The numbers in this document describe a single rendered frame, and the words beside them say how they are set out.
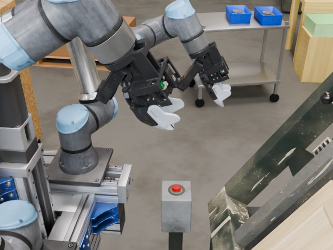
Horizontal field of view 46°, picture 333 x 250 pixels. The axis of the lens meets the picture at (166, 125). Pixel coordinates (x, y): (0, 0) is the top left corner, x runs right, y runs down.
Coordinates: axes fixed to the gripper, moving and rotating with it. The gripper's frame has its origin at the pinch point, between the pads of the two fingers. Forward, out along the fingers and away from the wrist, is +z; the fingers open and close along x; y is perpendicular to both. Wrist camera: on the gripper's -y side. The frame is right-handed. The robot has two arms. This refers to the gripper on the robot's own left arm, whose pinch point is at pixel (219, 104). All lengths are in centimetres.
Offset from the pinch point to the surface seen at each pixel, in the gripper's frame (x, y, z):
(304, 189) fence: -14.8, 15.2, 31.2
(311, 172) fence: -14.0, 19.3, 26.1
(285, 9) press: 586, 40, 169
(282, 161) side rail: 9.1, 9.5, 36.7
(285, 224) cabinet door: -22.1, 6.4, 36.5
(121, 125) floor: 191, -140, 80
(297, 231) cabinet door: -26.9, 9.7, 35.5
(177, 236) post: 1, -42, 52
